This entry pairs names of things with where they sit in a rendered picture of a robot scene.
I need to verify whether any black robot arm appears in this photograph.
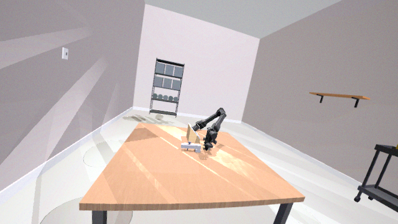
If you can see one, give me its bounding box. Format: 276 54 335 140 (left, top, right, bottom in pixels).
192 108 226 145

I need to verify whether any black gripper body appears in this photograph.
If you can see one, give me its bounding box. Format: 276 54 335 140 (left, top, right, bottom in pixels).
203 135 213 148

